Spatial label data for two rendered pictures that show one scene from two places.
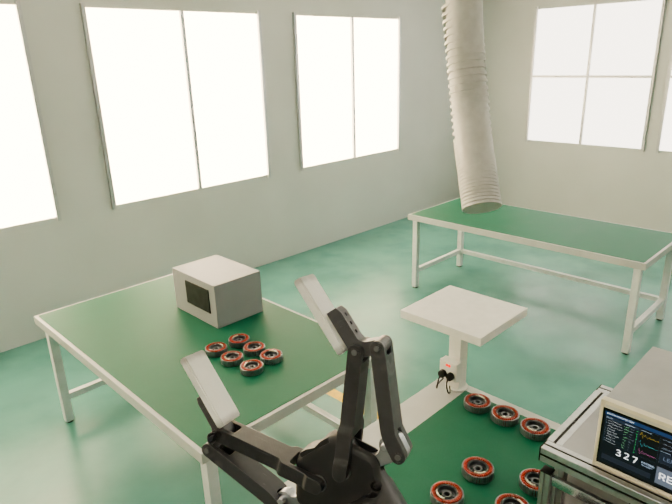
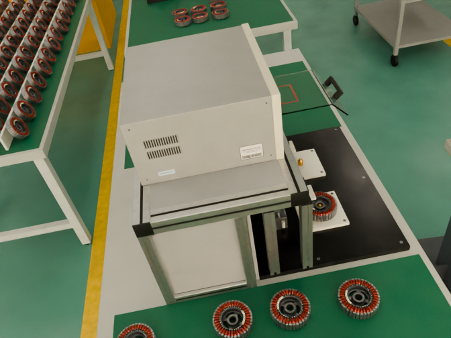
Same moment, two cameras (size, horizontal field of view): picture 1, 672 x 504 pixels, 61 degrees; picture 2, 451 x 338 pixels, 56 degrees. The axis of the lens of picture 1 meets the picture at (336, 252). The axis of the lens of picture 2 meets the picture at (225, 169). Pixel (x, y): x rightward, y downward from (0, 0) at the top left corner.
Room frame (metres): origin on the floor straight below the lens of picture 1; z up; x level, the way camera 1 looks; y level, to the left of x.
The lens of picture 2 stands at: (1.98, -0.21, 1.87)
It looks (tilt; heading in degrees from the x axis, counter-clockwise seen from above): 41 degrees down; 224
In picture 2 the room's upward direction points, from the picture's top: 11 degrees counter-clockwise
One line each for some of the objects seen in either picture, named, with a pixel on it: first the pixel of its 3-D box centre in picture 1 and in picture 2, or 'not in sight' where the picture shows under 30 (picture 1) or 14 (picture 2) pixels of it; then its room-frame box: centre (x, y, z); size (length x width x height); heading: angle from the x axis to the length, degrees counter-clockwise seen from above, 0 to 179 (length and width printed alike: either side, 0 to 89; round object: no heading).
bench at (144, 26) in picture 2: not in sight; (205, 34); (-0.53, -2.54, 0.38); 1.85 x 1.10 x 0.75; 45
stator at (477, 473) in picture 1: (477, 470); not in sight; (1.65, -0.48, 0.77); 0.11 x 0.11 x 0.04
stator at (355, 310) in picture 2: not in sight; (358, 298); (1.34, -0.40, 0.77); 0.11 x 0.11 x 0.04
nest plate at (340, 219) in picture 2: not in sight; (319, 211); (1.11, -0.64, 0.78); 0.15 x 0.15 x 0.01; 45
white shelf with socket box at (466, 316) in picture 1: (461, 359); not in sight; (2.07, -0.51, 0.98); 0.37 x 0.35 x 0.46; 45
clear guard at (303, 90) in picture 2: not in sight; (291, 98); (0.89, -0.87, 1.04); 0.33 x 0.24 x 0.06; 135
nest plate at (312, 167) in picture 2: not in sight; (300, 165); (0.93, -0.81, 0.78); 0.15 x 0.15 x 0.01; 45
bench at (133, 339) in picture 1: (202, 389); not in sight; (2.85, 0.80, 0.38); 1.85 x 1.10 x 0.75; 45
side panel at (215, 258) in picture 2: not in sight; (202, 260); (1.53, -0.78, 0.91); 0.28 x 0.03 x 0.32; 135
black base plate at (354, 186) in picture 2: not in sight; (305, 191); (1.03, -0.74, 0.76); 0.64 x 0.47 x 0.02; 45
